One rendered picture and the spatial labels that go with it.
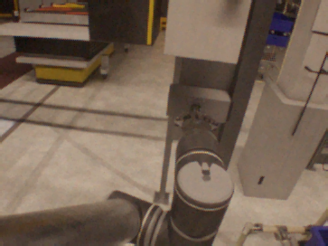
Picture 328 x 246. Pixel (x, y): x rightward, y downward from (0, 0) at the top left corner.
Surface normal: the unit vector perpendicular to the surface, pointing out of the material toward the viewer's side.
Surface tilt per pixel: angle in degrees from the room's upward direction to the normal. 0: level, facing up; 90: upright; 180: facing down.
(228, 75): 90
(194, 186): 6
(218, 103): 90
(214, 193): 5
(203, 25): 90
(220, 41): 90
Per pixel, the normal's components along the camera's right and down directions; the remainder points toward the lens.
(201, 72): -0.08, 0.53
